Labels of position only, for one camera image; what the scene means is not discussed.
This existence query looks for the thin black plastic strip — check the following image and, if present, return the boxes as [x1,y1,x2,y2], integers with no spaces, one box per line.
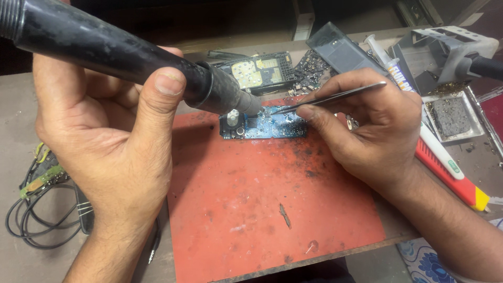
[207,50,252,61]

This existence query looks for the grey metal soldering iron stand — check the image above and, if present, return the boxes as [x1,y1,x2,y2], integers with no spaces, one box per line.
[392,25,500,85]

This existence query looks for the blue floral cloth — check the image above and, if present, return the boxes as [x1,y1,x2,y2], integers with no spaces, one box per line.
[396,218,503,283]

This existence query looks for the black audio jack cable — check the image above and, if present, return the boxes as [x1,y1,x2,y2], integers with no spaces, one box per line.
[147,217,162,265]

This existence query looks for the black hot air gun handle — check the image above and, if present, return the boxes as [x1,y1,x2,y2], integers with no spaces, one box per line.
[0,0,263,116]

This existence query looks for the small green circuit board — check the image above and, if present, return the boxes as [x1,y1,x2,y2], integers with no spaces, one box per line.
[20,143,69,199]

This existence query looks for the person's right hand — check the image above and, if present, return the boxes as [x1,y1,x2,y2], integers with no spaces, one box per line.
[296,68,423,190]

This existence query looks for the blue phone circuit board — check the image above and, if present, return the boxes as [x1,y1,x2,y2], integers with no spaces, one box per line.
[219,105,308,140]

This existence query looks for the red rubber work mat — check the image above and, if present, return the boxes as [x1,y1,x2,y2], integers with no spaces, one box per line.
[167,96,387,283]

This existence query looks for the red and yellow utility knife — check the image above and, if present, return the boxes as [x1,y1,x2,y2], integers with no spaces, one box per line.
[414,138,492,212]

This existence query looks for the flat black device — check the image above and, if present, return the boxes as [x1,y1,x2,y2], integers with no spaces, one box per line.
[74,184,95,235]

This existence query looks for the person's left hand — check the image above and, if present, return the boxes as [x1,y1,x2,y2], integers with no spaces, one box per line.
[32,46,188,236]

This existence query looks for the coiled black cables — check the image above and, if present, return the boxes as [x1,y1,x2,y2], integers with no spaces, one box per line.
[6,173,95,250]

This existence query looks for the silver metal tweezers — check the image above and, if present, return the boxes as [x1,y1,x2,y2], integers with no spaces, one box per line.
[271,81,387,115]

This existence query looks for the transparent grey phone case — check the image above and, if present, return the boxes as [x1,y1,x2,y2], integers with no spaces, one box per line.
[306,21,390,77]

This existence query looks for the small dark scrap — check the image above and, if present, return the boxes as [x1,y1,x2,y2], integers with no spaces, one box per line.
[279,203,292,230]

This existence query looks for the metal tray with grey sponge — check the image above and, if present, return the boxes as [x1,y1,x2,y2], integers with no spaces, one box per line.
[422,91,486,143]

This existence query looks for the white flux syringe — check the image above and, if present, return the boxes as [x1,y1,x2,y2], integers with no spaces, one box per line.
[363,34,418,93]

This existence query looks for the black phone frame with keypad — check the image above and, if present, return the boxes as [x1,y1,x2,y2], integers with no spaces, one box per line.
[212,51,300,96]

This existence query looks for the dark circuit board pieces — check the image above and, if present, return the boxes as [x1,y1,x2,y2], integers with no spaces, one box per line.
[288,49,339,97]

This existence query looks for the white pen with green label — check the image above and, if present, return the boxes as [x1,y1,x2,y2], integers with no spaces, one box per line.
[418,121,465,181]

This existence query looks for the black soldering iron handle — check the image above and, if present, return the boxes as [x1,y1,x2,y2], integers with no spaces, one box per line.
[456,53,503,82]

